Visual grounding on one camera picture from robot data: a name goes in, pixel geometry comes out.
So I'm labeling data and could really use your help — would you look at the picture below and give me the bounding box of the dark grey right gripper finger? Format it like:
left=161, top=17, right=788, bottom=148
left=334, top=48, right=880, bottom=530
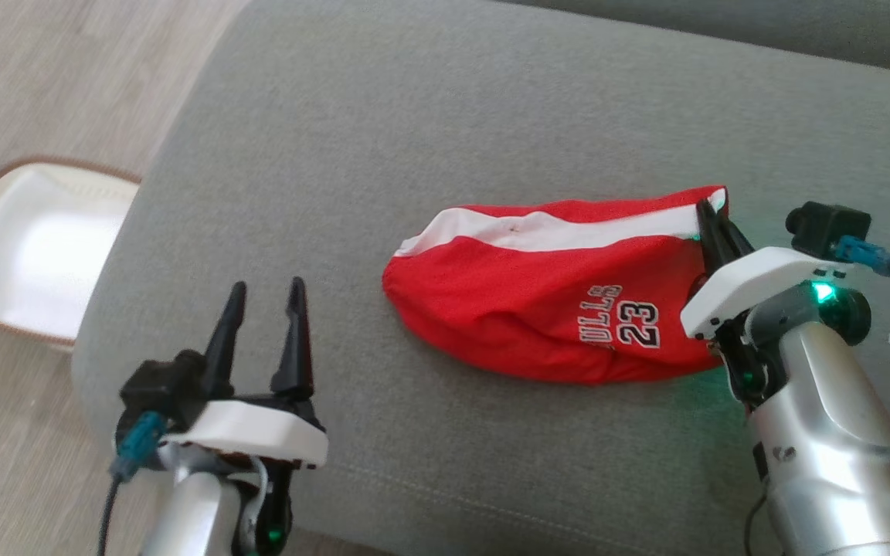
left=696, top=199, right=732, bottom=275
left=715, top=212, right=755, bottom=263

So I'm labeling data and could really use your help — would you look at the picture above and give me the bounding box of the grey fabric sofa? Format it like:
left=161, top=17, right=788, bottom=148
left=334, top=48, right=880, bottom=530
left=70, top=0, right=890, bottom=556

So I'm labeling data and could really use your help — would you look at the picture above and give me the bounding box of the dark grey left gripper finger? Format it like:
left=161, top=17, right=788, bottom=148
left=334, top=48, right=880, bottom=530
left=202, top=282, right=248, bottom=399
left=271, top=276, right=315, bottom=395

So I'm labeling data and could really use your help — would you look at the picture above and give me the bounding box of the white laundry basket brown rim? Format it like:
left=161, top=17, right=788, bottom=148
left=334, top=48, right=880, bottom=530
left=0, top=156, right=143, bottom=354

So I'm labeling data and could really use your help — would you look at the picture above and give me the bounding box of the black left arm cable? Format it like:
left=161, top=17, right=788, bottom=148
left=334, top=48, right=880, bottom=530
left=97, top=411, right=169, bottom=556

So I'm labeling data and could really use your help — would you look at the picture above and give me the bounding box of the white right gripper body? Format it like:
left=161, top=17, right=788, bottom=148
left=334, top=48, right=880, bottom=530
left=681, top=247, right=840, bottom=341

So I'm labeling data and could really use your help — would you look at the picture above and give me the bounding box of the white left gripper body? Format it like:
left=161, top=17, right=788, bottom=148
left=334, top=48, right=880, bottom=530
left=159, top=395, right=328, bottom=468

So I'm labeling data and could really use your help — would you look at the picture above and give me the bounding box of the red basketball shorts number 23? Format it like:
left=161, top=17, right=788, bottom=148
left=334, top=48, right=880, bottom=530
left=382, top=185, right=729, bottom=386

